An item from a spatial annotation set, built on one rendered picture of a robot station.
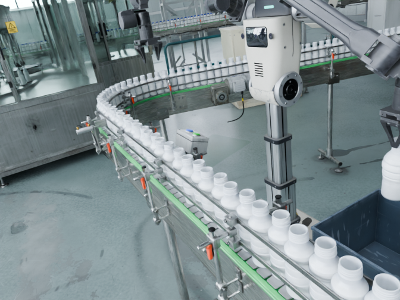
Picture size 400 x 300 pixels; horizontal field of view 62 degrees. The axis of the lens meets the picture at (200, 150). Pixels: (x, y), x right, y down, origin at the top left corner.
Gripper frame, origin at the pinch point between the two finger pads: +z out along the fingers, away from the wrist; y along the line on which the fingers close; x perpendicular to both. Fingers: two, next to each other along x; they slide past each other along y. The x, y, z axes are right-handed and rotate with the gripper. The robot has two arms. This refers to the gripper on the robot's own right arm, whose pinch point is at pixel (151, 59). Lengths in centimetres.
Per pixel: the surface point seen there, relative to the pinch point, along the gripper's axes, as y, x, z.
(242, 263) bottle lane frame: 21, 88, 40
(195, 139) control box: 0.9, 32.6, 28.6
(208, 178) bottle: 16, 69, 25
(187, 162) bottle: 17, 57, 24
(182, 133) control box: 2.2, 24.1, 27.9
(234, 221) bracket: 20, 86, 28
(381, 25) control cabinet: -516, -235, 65
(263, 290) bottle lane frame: 21, 97, 41
